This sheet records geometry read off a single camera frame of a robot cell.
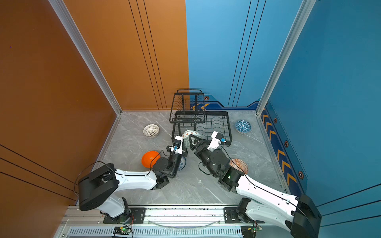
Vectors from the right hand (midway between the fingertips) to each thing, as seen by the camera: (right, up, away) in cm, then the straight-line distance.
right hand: (188, 138), depth 68 cm
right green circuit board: (+29, -45, +3) cm, 54 cm away
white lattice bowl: (-28, +2, +38) cm, 47 cm away
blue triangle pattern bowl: (+38, +5, +41) cm, 56 cm away
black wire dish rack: (-3, +15, +49) cm, 51 cm away
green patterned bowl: (-1, 0, 0) cm, 1 cm away
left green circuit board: (-32, -45, +3) cm, 55 cm away
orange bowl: (-26, -14, +22) cm, 37 cm away
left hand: (-3, +1, +6) cm, 7 cm away
